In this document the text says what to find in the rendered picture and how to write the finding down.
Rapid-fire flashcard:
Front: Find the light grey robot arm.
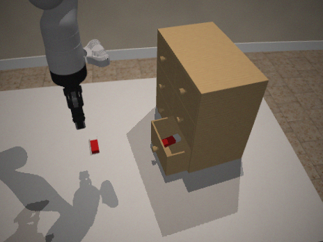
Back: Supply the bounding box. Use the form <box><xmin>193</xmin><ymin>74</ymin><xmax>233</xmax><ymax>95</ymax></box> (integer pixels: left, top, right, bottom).
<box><xmin>29</xmin><ymin>0</ymin><xmax>110</xmax><ymax>75</ymax></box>

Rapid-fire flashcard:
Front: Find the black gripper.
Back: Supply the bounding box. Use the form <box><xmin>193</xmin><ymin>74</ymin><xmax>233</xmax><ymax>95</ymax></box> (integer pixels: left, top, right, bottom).
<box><xmin>50</xmin><ymin>64</ymin><xmax>87</xmax><ymax>129</ymax></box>

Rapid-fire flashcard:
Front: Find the tan wooden chest of drawers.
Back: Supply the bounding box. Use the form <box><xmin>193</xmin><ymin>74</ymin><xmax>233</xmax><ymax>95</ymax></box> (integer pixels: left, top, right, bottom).
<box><xmin>157</xmin><ymin>22</ymin><xmax>269</xmax><ymax>173</ymax></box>

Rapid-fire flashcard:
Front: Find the red rectangular eraser with white tip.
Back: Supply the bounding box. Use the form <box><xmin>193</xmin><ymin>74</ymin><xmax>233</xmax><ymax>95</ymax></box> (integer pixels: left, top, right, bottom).
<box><xmin>162</xmin><ymin>134</ymin><xmax>181</xmax><ymax>147</ymax></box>
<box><xmin>90</xmin><ymin>135</ymin><xmax>100</xmax><ymax>154</ymax></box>

